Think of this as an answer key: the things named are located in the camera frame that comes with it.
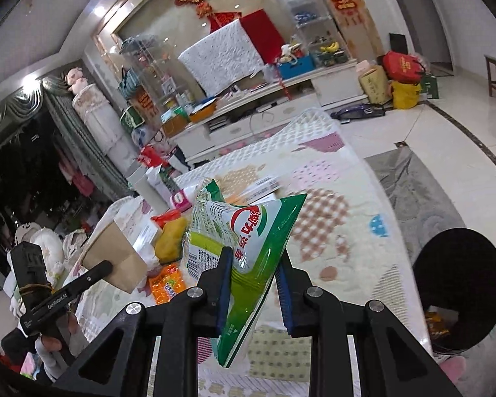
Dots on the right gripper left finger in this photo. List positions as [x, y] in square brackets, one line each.
[153, 350]

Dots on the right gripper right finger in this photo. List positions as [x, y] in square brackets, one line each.
[353, 344]

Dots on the orange yellow snack bag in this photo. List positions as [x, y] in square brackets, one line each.
[436, 322]

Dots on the green white snack bag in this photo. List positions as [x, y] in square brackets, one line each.
[257, 235]

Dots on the red plastic wrapper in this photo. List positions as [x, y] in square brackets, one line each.
[162, 219]

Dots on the black trash bin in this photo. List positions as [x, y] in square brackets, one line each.
[455, 273]

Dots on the left gloved hand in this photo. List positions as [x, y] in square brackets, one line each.
[49, 349]

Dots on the orange snack packet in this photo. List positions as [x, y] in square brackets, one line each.
[167, 284]

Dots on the brown paper cup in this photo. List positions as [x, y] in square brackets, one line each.
[128, 268]

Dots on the yellow plastic bag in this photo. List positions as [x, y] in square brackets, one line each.
[168, 247]

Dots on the white carton box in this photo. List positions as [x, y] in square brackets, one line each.
[137, 179]

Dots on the white pink yogurt bottle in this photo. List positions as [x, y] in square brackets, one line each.
[184, 199]

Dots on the patterned quilted table cover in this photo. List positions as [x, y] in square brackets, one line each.
[346, 238]

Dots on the orange white flat box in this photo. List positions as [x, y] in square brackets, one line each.
[257, 190]

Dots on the red plastic bag left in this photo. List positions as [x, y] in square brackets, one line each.
[150, 158]

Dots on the white covered air conditioner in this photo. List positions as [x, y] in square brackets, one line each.
[103, 123]

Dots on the white TV cabinet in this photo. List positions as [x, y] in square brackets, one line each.
[265, 110]

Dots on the pink plush toy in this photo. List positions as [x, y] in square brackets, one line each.
[76, 80]

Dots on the handheld vacuum cleaner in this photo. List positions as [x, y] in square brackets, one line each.
[358, 112]

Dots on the yellow floor bag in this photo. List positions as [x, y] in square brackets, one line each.
[405, 96]

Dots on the beige paper bag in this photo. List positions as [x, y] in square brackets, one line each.
[375, 84]

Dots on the clear acrylic shelf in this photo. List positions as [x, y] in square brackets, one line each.
[155, 78]

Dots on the red gift bag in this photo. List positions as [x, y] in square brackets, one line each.
[403, 68]

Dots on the blue storage basket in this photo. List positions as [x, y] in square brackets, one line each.
[296, 68]

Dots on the white cloth covered TV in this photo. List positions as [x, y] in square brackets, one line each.
[222, 58]

